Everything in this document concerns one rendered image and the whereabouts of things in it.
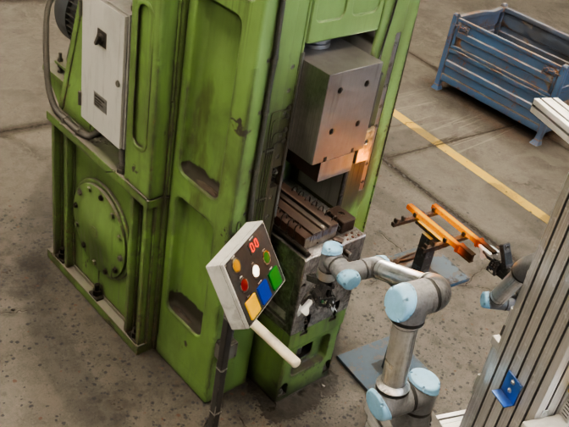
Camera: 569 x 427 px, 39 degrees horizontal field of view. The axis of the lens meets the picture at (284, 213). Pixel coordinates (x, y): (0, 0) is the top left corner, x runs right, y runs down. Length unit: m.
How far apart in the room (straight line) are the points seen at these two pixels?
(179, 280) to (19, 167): 2.03
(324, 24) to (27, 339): 2.24
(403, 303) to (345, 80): 1.00
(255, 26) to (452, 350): 2.41
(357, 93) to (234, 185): 0.61
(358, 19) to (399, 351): 1.34
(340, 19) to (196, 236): 1.18
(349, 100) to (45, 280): 2.20
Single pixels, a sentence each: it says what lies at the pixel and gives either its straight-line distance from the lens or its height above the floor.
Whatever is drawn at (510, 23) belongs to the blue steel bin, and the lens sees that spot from 7.95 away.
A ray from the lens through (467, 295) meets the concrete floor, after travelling 5.11.
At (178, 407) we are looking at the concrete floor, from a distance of 4.04.
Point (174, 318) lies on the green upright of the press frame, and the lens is 4.00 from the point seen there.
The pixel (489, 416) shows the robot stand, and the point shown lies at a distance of 2.86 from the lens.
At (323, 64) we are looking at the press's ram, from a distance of 3.16.
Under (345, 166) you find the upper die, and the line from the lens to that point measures 3.44.
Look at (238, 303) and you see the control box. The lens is 3.00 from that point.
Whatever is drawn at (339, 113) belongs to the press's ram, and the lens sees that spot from 3.23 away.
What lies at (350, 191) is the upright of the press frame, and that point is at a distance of 3.83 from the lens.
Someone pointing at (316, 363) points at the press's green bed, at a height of 0.15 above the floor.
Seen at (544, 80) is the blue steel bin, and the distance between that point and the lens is 7.00.
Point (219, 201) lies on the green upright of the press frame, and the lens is 3.36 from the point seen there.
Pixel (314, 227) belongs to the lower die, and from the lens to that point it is 3.57.
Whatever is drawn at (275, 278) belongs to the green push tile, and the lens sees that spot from 3.21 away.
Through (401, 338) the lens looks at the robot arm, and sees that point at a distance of 2.67.
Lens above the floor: 3.02
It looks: 34 degrees down
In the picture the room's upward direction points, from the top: 10 degrees clockwise
